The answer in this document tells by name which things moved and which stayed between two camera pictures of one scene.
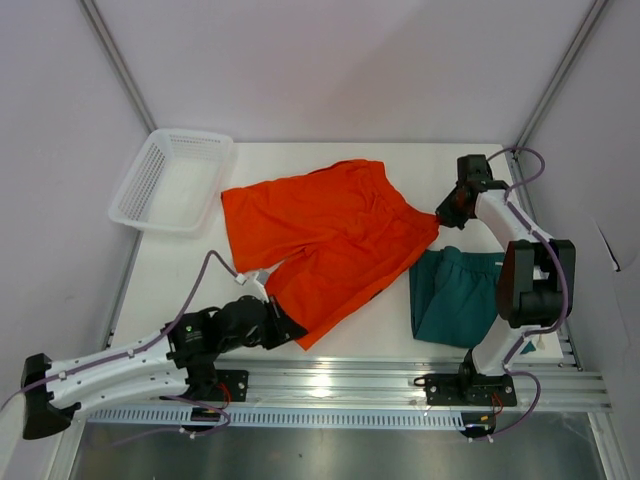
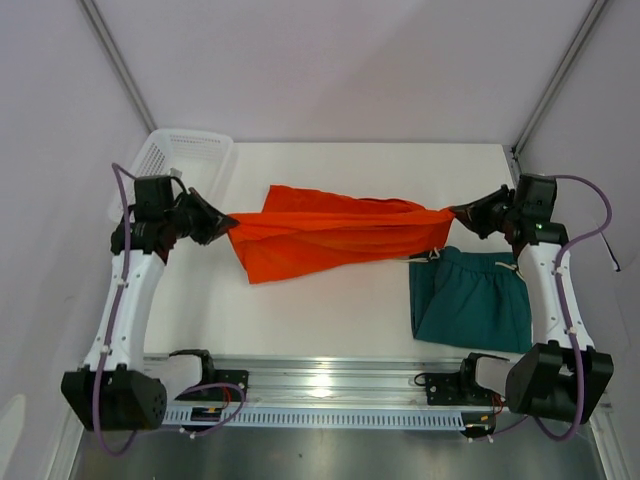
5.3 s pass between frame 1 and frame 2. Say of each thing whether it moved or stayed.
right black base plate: stayed
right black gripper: moved
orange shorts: moved
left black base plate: stayed
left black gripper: moved
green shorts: stayed
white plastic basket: stayed
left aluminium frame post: stayed
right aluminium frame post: stayed
